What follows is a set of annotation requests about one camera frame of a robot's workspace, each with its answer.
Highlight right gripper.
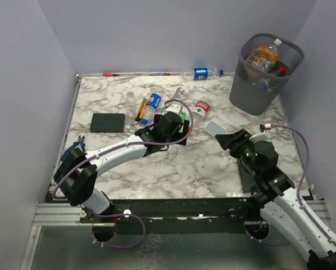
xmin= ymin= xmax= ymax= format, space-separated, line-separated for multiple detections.
xmin=216 ymin=128 xmax=262 ymax=176

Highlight green plastic bottle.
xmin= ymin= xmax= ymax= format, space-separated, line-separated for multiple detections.
xmin=178 ymin=112 xmax=187 ymax=133

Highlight red green label water bottle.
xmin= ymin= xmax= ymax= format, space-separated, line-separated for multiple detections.
xmin=192 ymin=97 xmax=212 ymax=125

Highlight blue label water bottle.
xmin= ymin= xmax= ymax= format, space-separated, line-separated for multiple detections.
xmin=254 ymin=77 xmax=276 ymax=92

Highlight red label clear bottle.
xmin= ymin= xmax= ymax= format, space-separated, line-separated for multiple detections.
xmin=268 ymin=66 xmax=285 ymax=77

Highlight large orange label bottle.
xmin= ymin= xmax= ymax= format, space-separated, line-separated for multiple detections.
xmin=246 ymin=39 xmax=282 ymax=73

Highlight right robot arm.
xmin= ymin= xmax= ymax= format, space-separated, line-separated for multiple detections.
xmin=215 ymin=129 xmax=336 ymax=269

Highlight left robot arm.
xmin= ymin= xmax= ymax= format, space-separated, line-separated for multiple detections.
xmin=53 ymin=112 xmax=190 ymax=222

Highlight grey mesh waste bin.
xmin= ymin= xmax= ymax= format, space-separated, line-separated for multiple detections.
xmin=229 ymin=33 xmax=305 ymax=116

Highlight grey white rectangular pad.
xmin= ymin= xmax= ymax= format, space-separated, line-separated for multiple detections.
xmin=204 ymin=120 xmax=228 ymax=137

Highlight silver open-end wrench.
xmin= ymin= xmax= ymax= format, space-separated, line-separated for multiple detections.
xmin=156 ymin=87 xmax=185 ymax=114

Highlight Pepsi bottle blue label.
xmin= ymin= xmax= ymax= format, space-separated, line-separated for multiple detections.
xmin=140 ymin=93 xmax=161 ymax=126

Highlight black notebook right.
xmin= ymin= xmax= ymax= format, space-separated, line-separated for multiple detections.
xmin=237 ymin=160 xmax=257 ymax=194

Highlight clear empty bottle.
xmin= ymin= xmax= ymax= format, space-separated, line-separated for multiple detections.
xmin=126 ymin=91 xmax=137 ymax=119

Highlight Pepsi bottle at back edge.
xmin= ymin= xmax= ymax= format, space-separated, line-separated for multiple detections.
xmin=181 ymin=67 xmax=224 ymax=80

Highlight black box left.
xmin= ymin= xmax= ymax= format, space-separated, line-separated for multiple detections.
xmin=90 ymin=113 xmax=125 ymax=133

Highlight blue handled screwdriver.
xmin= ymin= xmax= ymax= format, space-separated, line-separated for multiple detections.
xmin=148 ymin=72 xmax=172 ymax=77

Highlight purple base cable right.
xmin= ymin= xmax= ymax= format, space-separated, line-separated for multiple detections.
xmin=245 ymin=227 xmax=292 ymax=247

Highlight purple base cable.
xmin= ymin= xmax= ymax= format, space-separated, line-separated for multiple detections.
xmin=245 ymin=227 xmax=292 ymax=247
xmin=83 ymin=208 xmax=146 ymax=249

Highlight red handled screwdriver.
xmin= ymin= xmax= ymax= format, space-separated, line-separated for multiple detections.
xmin=103 ymin=72 xmax=122 ymax=77

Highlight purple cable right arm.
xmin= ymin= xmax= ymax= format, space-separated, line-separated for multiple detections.
xmin=269 ymin=125 xmax=336 ymax=254

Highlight blue handled pliers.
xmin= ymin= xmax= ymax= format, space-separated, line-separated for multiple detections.
xmin=60 ymin=135 xmax=86 ymax=161

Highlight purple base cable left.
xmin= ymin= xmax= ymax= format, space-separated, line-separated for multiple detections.
xmin=83 ymin=208 xmax=146 ymax=249

